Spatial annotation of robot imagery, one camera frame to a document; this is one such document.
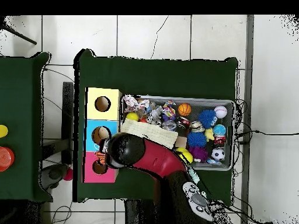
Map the orange striped tiger plush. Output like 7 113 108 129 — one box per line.
93 143 109 165

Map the cream muslin cloth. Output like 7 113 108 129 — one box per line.
120 118 179 149

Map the blue spiky ball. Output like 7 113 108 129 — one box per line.
187 131 207 148
197 109 218 130

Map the mint green muslin cloth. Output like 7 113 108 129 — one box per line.
187 166 201 185

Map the wooden box with three holes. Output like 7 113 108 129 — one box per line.
81 87 123 184

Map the silver mesh bin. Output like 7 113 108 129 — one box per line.
118 94 235 171

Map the grey rounded object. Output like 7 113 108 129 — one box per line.
40 163 69 190

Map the dark green table cloth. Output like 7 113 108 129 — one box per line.
73 48 239 206
0 51 54 202

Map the small orange basketball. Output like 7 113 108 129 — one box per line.
178 103 192 117

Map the purple knobbly toy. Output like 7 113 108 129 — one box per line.
189 146 209 163

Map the orange round object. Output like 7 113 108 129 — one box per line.
0 146 15 173

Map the small soccer ball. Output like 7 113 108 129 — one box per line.
211 148 225 162

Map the globe print ball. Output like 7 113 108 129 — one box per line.
213 124 227 137

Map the small white baseball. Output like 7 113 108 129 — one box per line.
214 105 228 119

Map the black rod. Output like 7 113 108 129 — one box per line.
0 23 37 46

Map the long black cable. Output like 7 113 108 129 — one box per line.
235 129 299 137

